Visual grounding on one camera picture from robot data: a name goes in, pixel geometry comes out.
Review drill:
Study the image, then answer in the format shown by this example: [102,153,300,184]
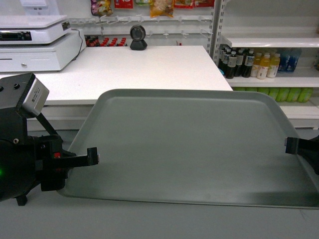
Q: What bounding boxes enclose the purple snack bag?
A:
[90,0,113,16]

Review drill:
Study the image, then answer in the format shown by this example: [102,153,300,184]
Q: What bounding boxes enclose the yellow snack bag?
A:
[150,0,174,17]

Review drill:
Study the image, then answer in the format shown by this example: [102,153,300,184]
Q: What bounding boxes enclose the green snack bag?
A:
[135,0,152,5]

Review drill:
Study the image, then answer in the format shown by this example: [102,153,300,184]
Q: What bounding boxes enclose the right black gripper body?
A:
[298,136,319,175]

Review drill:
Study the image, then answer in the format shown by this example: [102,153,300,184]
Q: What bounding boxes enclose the white cash register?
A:
[0,15,71,45]

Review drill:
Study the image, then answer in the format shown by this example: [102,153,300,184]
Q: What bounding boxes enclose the black round barcode scanner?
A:
[130,25,148,51]

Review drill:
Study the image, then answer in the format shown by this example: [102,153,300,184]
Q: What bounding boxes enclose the white side shelf unit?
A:
[211,0,319,129]

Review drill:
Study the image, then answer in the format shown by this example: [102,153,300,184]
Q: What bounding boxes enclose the white cash drawer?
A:
[0,30,86,73]

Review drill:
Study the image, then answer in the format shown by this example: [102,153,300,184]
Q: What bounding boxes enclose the red snack bag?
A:
[174,0,215,9]
[114,0,134,9]

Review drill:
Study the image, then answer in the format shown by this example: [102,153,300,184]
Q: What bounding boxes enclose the white peg hook rack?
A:
[69,15,213,38]

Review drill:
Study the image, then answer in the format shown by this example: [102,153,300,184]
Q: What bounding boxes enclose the red snack bag right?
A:
[174,0,215,9]

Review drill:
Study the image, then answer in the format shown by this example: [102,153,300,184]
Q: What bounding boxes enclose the red capped cola bottles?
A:
[85,36,128,47]

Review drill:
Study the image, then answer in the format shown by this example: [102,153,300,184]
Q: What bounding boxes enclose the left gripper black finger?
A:
[59,147,99,167]

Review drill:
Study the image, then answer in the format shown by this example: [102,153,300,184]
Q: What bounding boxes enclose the white checkout counter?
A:
[0,45,234,107]

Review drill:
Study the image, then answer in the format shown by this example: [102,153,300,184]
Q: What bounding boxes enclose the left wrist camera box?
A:
[16,77,49,118]

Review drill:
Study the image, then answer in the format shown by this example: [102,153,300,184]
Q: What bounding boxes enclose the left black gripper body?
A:
[35,134,76,191]

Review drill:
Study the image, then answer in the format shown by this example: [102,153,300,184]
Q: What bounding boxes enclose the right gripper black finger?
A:
[285,137,299,154]

